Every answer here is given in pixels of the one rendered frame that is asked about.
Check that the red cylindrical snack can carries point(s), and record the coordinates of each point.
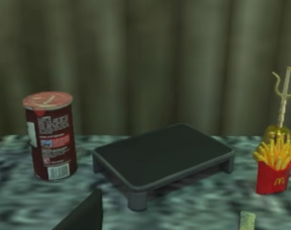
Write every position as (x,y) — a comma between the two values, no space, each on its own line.
(54,143)

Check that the pale green textured strip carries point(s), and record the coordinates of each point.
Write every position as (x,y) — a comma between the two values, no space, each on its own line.
(247,221)

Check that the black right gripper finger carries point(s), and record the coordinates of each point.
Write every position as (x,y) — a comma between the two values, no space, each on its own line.
(87,213)

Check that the dark grey riser stand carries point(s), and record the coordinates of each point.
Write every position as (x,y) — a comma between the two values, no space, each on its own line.
(159,155)

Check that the gold trident trophy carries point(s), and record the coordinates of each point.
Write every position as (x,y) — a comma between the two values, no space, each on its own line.
(282,112)

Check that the red box of fries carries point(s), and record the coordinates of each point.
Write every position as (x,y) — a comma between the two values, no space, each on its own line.
(272,177)

